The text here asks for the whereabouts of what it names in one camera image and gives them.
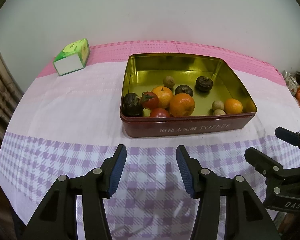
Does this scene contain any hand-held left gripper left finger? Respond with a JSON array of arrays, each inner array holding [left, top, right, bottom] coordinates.
[[22, 144, 127, 240]]

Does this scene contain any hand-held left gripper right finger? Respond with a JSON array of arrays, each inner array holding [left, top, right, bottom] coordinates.
[[176, 144, 282, 240]]

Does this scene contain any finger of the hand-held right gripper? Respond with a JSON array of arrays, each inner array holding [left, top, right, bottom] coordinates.
[[244, 147, 290, 180], [275, 127, 300, 165]]

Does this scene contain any dark red tin box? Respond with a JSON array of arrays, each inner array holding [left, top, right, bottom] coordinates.
[[119, 52, 257, 138]]

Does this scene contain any small orange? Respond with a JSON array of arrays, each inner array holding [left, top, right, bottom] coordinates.
[[224, 98, 243, 114]]

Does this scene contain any large dark wrinkled fruit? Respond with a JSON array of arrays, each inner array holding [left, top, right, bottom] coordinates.
[[122, 92, 144, 117]]

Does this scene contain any large orange with stem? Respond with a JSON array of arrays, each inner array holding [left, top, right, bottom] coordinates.
[[151, 86, 174, 109]]

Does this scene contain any red tomato with calyx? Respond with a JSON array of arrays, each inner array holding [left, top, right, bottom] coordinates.
[[141, 91, 159, 110]]

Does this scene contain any small dark wrinkled fruit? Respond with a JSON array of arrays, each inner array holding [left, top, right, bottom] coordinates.
[[195, 76, 214, 92]]

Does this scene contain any floral patterned bag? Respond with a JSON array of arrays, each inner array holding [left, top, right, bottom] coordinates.
[[282, 70, 300, 97]]

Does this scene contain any pink and purple checked tablecloth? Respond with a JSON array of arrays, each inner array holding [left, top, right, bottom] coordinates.
[[0, 61, 300, 230]]

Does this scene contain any green and white tissue pack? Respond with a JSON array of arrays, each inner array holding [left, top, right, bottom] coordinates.
[[52, 38, 90, 76]]

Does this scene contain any pink foam mat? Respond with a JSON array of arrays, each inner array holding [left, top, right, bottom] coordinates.
[[37, 40, 285, 85]]

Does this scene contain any beige patterned curtain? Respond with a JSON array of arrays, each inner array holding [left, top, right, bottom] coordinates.
[[0, 27, 24, 130]]

